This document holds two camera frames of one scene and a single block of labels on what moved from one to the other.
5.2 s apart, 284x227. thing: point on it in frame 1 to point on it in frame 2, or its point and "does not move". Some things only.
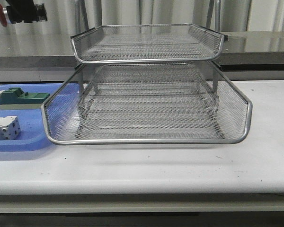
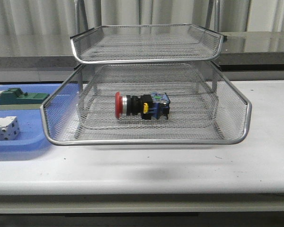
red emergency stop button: [3, 14] to [154, 106]
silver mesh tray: [147, 102] does not move
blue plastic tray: [33, 136] does not move
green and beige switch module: [13, 98] does not move
